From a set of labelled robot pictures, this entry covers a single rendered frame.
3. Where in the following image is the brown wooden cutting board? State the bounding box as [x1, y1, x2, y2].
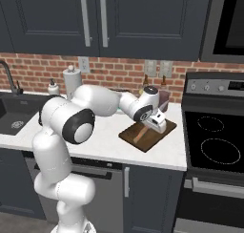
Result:
[117, 116, 178, 154]

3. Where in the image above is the black tap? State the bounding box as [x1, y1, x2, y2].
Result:
[0, 59, 25, 96]

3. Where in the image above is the white wall socket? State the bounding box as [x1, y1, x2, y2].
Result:
[77, 55, 92, 74]

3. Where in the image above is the white paper towel roll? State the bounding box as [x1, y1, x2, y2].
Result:
[62, 64, 83, 101]

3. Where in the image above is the black and silver stove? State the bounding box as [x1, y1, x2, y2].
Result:
[173, 71, 244, 233]

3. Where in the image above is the grey dishwasher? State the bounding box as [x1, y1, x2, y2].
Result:
[24, 156, 125, 233]

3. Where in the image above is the silver oven door handle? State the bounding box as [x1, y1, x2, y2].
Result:
[191, 176, 244, 200]

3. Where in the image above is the brown translucent jar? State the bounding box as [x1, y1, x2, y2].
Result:
[158, 90, 171, 114]

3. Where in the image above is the grey wall socket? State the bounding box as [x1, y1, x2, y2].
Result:
[144, 59, 158, 78]
[158, 60, 173, 79]

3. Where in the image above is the white soap dispenser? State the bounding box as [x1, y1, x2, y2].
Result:
[47, 77, 61, 96]

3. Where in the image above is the dark dishwasher handle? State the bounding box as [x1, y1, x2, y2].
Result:
[71, 164, 113, 180]

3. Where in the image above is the teal plate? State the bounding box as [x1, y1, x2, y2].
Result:
[114, 106, 126, 116]

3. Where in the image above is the dark narrow cupboard door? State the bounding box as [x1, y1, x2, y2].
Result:
[0, 1, 15, 53]

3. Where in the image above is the silver base cupboard handle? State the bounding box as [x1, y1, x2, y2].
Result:
[123, 166, 131, 199]

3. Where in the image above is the black sink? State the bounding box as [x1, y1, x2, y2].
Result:
[0, 92, 62, 137]

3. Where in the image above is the black microwave oven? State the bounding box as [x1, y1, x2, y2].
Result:
[199, 0, 244, 65]

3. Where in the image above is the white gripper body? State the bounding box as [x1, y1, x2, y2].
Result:
[144, 118, 168, 135]

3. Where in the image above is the dark base cupboard door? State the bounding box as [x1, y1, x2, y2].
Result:
[122, 164, 186, 233]

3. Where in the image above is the dark base cupboard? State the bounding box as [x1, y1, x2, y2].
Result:
[0, 147, 47, 221]

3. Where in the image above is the brown bottle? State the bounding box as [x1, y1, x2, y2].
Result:
[138, 74, 151, 96]
[159, 74, 169, 92]

